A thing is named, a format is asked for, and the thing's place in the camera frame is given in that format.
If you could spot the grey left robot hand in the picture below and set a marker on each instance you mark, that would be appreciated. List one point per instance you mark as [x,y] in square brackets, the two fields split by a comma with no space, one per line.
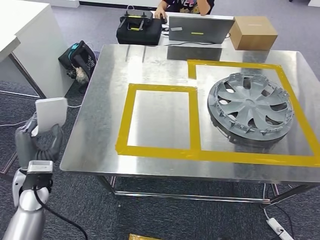
[23,149]

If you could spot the person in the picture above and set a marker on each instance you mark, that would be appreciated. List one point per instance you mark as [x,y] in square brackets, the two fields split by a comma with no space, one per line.
[185,5]

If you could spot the black equipment case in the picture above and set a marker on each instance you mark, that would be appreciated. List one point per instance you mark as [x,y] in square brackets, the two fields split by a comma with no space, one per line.
[140,34]

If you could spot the grey laptop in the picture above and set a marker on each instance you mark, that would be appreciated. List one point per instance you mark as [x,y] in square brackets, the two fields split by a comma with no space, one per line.
[200,30]

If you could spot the grey plastic wheel hubcap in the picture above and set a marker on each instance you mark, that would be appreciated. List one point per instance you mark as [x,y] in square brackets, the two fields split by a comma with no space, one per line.
[250,106]

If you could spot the brown cardboard box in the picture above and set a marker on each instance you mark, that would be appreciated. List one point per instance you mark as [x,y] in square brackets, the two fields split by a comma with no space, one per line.
[252,33]

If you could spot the white desk with metal legs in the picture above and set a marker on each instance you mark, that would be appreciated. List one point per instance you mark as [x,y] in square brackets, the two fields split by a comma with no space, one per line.
[32,49]

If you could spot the beige fluffy object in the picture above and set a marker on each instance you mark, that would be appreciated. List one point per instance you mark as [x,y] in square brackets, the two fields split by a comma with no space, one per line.
[81,75]

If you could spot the white power strip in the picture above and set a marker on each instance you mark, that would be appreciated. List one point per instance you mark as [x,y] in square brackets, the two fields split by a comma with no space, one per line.
[280,230]

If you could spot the black computer mouse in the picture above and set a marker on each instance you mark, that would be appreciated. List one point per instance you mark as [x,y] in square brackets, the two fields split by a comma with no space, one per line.
[164,20]

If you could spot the black and teal bag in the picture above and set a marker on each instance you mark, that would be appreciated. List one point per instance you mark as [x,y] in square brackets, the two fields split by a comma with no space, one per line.
[82,56]

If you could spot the white curved panel part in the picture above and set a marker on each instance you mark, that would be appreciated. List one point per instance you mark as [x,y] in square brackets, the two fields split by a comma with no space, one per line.
[51,112]

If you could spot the stainless steel workbench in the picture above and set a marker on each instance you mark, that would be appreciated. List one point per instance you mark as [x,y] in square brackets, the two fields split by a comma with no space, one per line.
[100,132]

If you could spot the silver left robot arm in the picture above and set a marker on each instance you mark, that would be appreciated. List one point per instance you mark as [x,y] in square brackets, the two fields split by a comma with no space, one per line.
[27,218]

